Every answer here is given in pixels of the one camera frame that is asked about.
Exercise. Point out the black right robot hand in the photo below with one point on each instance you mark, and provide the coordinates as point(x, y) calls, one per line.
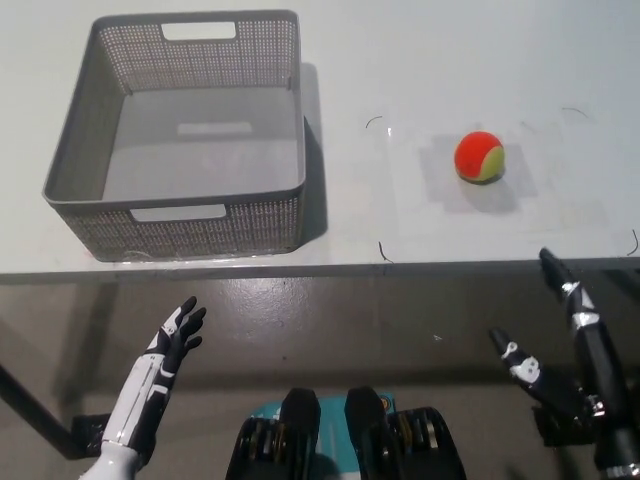
point(597, 360)

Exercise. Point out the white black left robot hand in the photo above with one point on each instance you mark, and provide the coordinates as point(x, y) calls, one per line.
point(150, 380)

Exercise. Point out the orange and yellow tennis ball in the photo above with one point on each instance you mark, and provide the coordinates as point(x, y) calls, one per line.
point(475, 157)

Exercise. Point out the black table leg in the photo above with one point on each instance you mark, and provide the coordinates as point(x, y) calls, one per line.
point(30, 405)

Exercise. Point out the grey perforated plastic basket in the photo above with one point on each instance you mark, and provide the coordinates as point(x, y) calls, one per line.
point(200, 235)

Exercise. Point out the black robot torso teal top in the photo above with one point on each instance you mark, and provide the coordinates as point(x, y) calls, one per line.
point(370, 440)

